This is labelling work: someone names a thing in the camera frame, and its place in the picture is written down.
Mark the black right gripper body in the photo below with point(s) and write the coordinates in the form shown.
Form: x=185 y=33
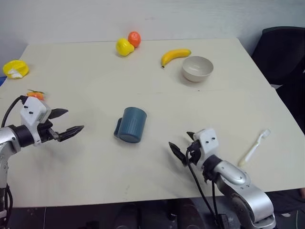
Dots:
x=195 y=152

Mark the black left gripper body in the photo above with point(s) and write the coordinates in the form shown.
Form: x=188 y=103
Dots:
x=45 y=132

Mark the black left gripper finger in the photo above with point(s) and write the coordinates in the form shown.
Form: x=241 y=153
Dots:
x=71 y=131
x=58 y=113

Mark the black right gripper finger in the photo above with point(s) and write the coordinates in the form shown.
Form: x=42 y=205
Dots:
x=178 y=152
x=191 y=134

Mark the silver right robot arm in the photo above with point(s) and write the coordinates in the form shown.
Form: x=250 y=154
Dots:
x=238 y=181

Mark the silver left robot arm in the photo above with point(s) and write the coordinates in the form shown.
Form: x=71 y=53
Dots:
x=9 y=138

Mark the small orange tangerine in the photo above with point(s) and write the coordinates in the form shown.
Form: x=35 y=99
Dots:
x=37 y=94

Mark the blue ribbed mug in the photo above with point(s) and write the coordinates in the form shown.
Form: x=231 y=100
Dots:
x=132 y=125

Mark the white toothbrush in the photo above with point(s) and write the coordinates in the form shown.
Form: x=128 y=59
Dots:
x=253 y=148

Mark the yellow small bowl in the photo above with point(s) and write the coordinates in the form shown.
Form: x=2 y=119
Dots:
x=16 y=68

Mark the dark rounded shape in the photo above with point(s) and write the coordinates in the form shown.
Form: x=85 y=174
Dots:
x=190 y=213

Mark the blue object at edge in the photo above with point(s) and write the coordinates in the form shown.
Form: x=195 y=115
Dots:
x=2 y=81

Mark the beige bowl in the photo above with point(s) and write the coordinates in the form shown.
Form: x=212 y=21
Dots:
x=197 y=68

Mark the yellow banana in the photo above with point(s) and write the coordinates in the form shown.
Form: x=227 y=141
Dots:
x=174 y=56

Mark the yellow toy pepper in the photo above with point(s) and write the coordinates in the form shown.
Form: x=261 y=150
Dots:
x=124 y=47

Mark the person in dark clothes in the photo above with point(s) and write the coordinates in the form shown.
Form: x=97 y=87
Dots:
x=288 y=200

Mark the orange toy fruit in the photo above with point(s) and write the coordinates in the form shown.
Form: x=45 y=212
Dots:
x=134 y=38

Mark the black office chair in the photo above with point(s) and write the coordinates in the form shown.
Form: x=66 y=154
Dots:
x=283 y=64

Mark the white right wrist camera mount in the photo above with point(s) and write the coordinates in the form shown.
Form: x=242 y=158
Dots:
x=208 y=142

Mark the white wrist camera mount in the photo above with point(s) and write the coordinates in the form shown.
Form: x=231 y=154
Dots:
x=208 y=142
x=33 y=112

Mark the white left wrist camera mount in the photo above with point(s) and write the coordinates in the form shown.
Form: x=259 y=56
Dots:
x=33 y=112

